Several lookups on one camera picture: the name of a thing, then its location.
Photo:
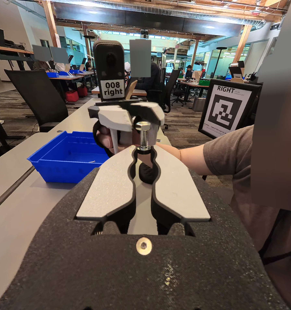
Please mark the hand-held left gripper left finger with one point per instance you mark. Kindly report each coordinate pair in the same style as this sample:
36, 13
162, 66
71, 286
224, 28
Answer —
111, 186

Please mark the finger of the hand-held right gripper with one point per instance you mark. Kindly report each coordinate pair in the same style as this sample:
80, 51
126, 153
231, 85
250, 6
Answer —
158, 113
114, 117

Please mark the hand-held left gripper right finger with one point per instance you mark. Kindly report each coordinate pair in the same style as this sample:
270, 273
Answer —
181, 191

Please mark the large steel hex nut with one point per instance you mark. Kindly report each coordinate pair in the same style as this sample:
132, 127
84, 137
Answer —
143, 126

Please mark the thick short steel bolt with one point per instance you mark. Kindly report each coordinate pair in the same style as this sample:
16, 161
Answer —
144, 136

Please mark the blue plastic bin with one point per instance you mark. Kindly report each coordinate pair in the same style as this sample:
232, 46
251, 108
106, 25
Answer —
63, 169

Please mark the person's right forearm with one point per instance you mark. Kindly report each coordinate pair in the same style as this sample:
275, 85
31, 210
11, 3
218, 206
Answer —
189, 157

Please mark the person's right hand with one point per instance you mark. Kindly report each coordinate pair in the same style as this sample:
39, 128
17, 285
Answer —
104, 138

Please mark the black office chair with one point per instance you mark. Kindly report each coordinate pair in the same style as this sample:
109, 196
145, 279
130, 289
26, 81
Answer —
36, 96
171, 87

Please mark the black floor lamp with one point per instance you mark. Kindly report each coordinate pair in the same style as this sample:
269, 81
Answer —
221, 48
89, 36

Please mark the red container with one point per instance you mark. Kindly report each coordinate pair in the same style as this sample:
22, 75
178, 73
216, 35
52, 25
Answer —
82, 91
72, 96

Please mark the grey metal bin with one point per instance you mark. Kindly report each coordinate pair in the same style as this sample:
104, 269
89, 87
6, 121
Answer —
199, 104

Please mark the ceiling projector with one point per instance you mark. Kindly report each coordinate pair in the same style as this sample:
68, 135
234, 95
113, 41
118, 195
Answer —
144, 35

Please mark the green plastic bin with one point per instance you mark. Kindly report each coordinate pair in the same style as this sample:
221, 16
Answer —
204, 83

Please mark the person's torso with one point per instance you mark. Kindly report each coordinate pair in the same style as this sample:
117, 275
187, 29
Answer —
232, 157

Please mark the framed marker sign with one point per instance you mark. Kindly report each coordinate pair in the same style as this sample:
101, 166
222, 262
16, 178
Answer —
225, 113

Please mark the wooden top desk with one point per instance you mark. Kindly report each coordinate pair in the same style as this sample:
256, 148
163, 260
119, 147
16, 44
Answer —
12, 49

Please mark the silver ventilation duct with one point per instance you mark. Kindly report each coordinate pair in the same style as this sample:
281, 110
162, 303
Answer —
135, 9

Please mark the wooden support post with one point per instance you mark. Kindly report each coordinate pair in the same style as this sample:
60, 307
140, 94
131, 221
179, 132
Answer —
49, 21

